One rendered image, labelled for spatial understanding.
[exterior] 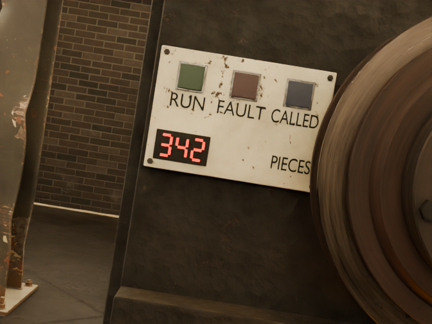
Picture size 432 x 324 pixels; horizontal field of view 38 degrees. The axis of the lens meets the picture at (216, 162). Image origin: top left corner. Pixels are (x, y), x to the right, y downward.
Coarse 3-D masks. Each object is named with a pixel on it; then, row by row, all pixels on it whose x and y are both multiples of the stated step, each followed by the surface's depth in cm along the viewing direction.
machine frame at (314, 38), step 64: (192, 0) 94; (256, 0) 94; (320, 0) 94; (384, 0) 94; (320, 64) 95; (128, 192) 104; (192, 192) 96; (256, 192) 96; (128, 256) 97; (192, 256) 96; (256, 256) 96; (320, 256) 96; (128, 320) 91; (192, 320) 91; (256, 320) 91; (320, 320) 95
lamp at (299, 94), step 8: (288, 88) 92; (296, 88) 92; (304, 88) 92; (312, 88) 93; (288, 96) 93; (296, 96) 93; (304, 96) 93; (288, 104) 93; (296, 104) 93; (304, 104) 93
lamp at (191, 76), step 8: (184, 64) 92; (184, 72) 92; (192, 72) 92; (200, 72) 92; (184, 80) 93; (192, 80) 93; (200, 80) 92; (184, 88) 93; (192, 88) 93; (200, 88) 93
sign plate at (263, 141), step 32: (160, 64) 93; (192, 64) 93; (224, 64) 93; (256, 64) 93; (160, 96) 93; (192, 96) 93; (224, 96) 93; (256, 96) 93; (320, 96) 93; (160, 128) 93; (192, 128) 93; (224, 128) 93; (256, 128) 93; (288, 128) 93; (160, 160) 94; (224, 160) 94; (256, 160) 94; (288, 160) 94
